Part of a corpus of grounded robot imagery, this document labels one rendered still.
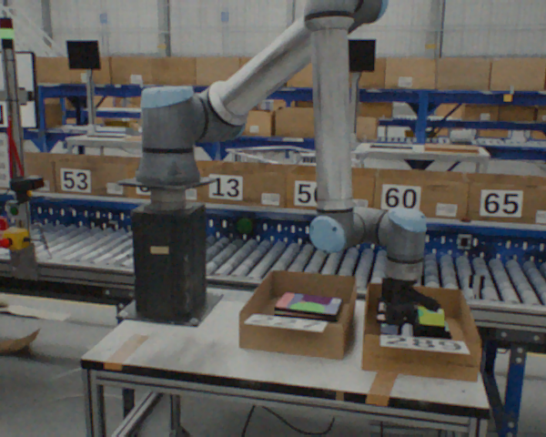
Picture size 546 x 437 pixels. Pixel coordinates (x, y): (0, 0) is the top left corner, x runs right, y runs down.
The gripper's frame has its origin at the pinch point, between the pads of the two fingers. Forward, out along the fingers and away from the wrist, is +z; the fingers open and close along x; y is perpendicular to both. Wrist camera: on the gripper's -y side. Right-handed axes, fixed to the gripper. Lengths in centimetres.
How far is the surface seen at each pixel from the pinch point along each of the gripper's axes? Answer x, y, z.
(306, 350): -6.3, 25.3, 0.6
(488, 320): -28, -46, 9
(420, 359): 10.6, 1.7, -2.4
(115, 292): -94, 73, 13
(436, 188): -88, -59, -24
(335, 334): -2.8, 18.8, -4.7
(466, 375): 15.3, -8.1, 0.8
